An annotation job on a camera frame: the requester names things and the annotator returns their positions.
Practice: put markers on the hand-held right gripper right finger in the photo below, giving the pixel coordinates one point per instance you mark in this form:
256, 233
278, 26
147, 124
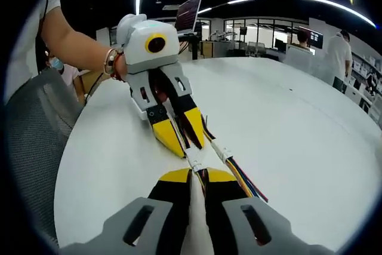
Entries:
226, 207

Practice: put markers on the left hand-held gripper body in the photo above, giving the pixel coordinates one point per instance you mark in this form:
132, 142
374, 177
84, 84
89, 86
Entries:
140, 55

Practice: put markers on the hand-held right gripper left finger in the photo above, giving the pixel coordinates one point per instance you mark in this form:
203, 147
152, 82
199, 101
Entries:
167, 207

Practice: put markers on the person's right hand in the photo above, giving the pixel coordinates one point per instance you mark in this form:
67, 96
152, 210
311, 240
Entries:
197, 225

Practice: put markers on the black laptop stand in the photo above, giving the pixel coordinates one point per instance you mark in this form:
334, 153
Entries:
195, 46

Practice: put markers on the open laptop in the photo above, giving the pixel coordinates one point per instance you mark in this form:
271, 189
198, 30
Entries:
188, 13

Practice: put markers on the white desk partition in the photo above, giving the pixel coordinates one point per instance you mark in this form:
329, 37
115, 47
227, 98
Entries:
307, 64

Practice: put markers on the grey mesh chair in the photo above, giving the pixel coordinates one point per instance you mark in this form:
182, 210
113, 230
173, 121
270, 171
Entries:
33, 135

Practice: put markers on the background computer monitor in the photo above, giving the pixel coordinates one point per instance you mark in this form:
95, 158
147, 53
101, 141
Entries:
316, 40

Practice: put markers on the white storage shelf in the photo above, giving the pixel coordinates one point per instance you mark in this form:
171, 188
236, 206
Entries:
367, 70

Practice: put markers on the long curved ceiling light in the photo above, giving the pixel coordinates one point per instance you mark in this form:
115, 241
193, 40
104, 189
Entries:
335, 8

